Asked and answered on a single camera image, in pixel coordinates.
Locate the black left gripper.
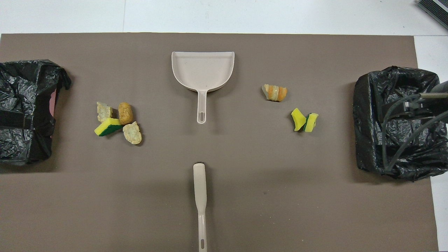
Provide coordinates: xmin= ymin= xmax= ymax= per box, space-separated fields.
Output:
xmin=0 ymin=110 xmax=56 ymax=128

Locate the black-bagged bin with pink patch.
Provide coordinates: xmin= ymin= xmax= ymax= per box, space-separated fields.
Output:
xmin=0 ymin=59 xmax=72 ymax=166

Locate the pale squarish bread chunk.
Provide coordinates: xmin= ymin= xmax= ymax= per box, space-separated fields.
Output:
xmin=97 ymin=101 xmax=113 ymax=123

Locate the brown bread roll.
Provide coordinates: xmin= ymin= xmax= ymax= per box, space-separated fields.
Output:
xmin=118 ymin=102 xmax=134 ymax=125

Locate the orange striped croissant piece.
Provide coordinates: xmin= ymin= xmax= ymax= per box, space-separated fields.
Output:
xmin=261 ymin=84 xmax=288 ymax=102

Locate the beige plastic dustpan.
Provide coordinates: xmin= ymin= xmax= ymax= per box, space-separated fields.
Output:
xmin=171 ymin=51 xmax=235 ymax=125

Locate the black-bagged trash bin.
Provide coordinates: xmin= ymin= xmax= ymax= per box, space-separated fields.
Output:
xmin=352 ymin=66 xmax=448 ymax=182

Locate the yellow green sponge block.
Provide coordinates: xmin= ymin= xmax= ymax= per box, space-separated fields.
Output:
xmin=94 ymin=118 xmax=124 ymax=137

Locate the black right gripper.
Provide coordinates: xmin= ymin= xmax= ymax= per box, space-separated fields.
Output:
xmin=402 ymin=81 xmax=448 ymax=123

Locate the yellow sponge piece green stripe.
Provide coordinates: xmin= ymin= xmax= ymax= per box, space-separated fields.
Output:
xmin=304 ymin=113 xmax=319 ymax=133

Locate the brown table mat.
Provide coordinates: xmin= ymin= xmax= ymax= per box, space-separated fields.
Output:
xmin=0 ymin=33 xmax=440 ymax=252

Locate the pale lobed bread chunk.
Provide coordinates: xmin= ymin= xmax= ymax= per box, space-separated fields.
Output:
xmin=122 ymin=121 xmax=142 ymax=145

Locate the curved yellow sponge piece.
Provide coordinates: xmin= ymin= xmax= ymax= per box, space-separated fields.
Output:
xmin=291 ymin=107 xmax=307 ymax=132

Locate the beige hand brush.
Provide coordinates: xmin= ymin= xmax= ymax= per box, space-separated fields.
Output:
xmin=193 ymin=162 xmax=208 ymax=252

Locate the dark grey ribbed panel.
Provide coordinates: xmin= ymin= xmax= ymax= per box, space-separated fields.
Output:
xmin=415 ymin=0 xmax=448 ymax=30

